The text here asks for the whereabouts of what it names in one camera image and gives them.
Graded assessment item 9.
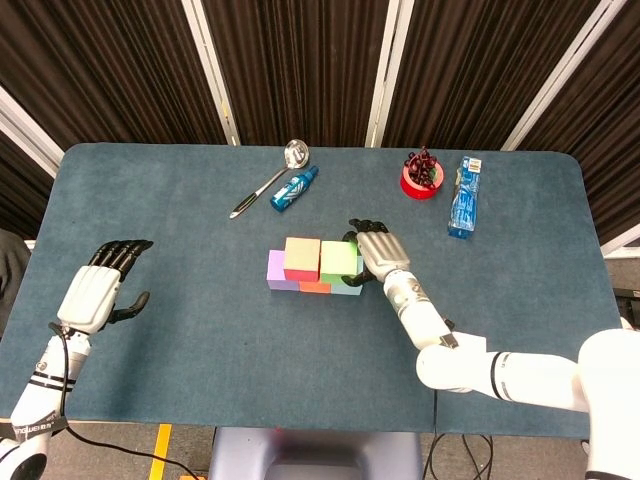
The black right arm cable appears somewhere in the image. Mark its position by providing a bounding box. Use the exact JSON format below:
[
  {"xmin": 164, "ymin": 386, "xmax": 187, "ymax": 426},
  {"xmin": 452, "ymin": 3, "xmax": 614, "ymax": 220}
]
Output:
[{"xmin": 424, "ymin": 392, "xmax": 496, "ymax": 480}]

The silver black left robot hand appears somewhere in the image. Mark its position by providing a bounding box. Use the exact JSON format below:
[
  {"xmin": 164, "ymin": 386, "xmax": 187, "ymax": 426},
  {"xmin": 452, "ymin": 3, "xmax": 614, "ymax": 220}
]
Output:
[{"xmin": 56, "ymin": 239, "xmax": 155, "ymax": 335}]

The purple foam cube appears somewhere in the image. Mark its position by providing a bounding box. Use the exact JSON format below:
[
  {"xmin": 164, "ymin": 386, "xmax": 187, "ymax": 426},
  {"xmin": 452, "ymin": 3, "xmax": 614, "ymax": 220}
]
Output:
[{"xmin": 266, "ymin": 249, "xmax": 301, "ymax": 292}]

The grey-blue robot torso base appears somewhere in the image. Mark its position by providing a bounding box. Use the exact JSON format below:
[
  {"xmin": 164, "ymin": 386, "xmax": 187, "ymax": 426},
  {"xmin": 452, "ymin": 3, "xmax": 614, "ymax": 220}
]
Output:
[{"xmin": 207, "ymin": 426, "xmax": 424, "ymax": 480}]

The blue-grey table cloth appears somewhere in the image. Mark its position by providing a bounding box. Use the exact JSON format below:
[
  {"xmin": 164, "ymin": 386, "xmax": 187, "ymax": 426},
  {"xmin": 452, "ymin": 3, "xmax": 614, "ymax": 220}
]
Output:
[{"xmin": 0, "ymin": 143, "xmax": 637, "ymax": 442}]

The red bowl with grapes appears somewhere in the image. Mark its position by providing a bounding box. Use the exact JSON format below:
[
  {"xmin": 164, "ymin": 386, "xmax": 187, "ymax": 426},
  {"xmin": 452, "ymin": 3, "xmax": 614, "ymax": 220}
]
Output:
[{"xmin": 399, "ymin": 163, "xmax": 446, "ymax": 200}]

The dark brown pleated screen panel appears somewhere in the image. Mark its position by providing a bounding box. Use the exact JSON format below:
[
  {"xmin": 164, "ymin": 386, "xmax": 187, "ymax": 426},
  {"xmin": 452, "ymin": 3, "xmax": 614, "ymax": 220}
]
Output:
[
  {"xmin": 199, "ymin": 0, "xmax": 391, "ymax": 147},
  {"xmin": 0, "ymin": 0, "xmax": 229, "ymax": 146},
  {"xmin": 514, "ymin": 0, "xmax": 640, "ymax": 246},
  {"xmin": 0, "ymin": 130, "xmax": 57, "ymax": 240},
  {"xmin": 382, "ymin": 0, "xmax": 601, "ymax": 151}
]

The steel ladle with black handle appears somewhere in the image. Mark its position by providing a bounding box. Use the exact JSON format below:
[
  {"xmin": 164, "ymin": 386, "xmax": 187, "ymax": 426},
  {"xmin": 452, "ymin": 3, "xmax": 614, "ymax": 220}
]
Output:
[{"xmin": 229, "ymin": 138, "xmax": 310, "ymax": 220}]

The green foam cube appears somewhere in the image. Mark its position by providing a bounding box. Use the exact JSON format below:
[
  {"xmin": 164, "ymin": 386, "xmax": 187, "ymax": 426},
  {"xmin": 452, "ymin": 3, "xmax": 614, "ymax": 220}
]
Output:
[{"xmin": 318, "ymin": 239, "xmax": 365, "ymax": 286}]

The yellow floor tape strip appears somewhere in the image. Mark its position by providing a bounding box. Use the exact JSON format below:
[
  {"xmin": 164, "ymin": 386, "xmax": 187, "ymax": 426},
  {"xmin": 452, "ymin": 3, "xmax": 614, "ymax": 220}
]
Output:
[{"xmin": 148, "ymin": 423, "xmax": 174, "ymax": 480}]

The blue spray bottle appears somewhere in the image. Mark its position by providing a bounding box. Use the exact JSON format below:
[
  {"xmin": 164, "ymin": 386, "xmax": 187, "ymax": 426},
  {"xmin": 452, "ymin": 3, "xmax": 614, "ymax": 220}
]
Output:
[{"xmin": 269, "ymin": 166, "xmax": 320, "ymax": 212}]

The light blue foam cube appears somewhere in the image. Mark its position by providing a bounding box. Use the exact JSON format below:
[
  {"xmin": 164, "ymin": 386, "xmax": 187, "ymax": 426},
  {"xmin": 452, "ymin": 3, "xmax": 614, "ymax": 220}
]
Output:
[{"xmin": 329, "ymin": 254, "xmax": 365, "ymax": 297}]

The red cube with beige face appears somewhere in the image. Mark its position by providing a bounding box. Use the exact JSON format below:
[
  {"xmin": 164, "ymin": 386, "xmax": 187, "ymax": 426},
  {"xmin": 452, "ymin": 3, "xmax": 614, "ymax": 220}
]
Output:
[{"xmin": 283, "ymin": 236, "xmax": 322, "ymax": 282}]

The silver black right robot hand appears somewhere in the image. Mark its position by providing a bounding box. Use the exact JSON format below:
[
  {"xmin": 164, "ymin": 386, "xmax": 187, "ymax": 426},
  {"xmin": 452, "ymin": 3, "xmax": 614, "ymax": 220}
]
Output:
[{"xmin": 341, "ymin": 218, "xmax": 412, "ymax": 289}]

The blue plastic packet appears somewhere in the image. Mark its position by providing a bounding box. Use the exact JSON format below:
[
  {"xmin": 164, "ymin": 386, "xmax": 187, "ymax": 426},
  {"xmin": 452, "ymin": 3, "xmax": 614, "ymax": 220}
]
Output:
[{"xmin": 447, "ymin": 155, "xmax": 485, "ymax": 240}]

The white screen frame post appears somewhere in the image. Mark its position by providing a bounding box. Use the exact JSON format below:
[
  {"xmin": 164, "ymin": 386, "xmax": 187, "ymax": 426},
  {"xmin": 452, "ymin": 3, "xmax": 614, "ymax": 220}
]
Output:
[
  {"xmin": 0, "ymin": 84, "xmax": 66, "ymax": 177},
  {"xmin": 501, "ymin": 0, "xmax": 629, "ymax": 152},
  {"xmin": 364, "ymin": 0, "xmax": 402, "ymax": 149},
  {"xmin": 180, "ymin": 0, "xmax": 242, "ymax": 147}
]

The black equipment on floor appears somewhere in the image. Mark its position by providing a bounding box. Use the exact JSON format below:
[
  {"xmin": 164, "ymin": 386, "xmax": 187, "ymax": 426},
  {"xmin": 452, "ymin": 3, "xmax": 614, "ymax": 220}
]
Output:
[{"xmin": 612, "ymin": 287, "xmax": 640, "ymax": 322}]

